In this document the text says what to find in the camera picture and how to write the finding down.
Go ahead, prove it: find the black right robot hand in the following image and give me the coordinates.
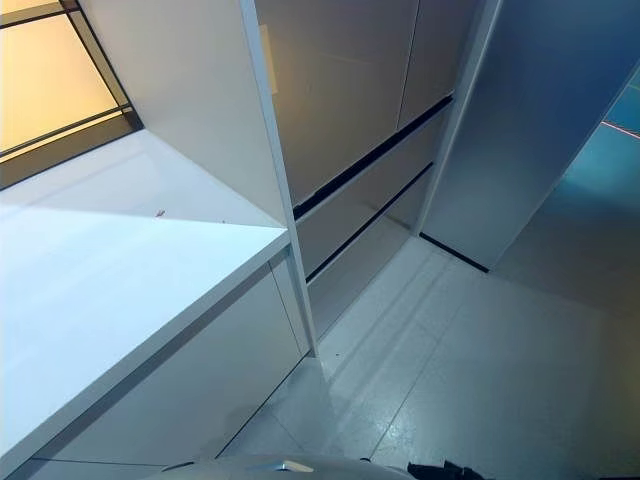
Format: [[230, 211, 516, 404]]
[[406, 459, 497, 480]]

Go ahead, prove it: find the white fridge drawer silver front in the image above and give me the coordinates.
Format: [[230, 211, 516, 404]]
[[293, 105, 453, 282]]

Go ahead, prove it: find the silver lower fridge drawer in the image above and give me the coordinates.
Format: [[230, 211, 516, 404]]
[[305, 168, 435, 342]]

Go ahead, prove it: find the silver fridge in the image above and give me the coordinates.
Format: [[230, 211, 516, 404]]
[[253, 0, 457, 346]]

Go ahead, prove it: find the grey robot torso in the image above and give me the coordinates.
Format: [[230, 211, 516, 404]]
[[163, 452, 417, 480]]

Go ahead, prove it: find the silver tall side panel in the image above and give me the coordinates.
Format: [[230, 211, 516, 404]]
[[413, 0, 640, 275]]

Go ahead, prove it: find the tall white cabinet panel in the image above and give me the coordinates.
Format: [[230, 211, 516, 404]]
[[78, 0, 322, 359]]

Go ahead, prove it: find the black framed window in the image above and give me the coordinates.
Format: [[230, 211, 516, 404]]
[[0, 0, 147, 192]]

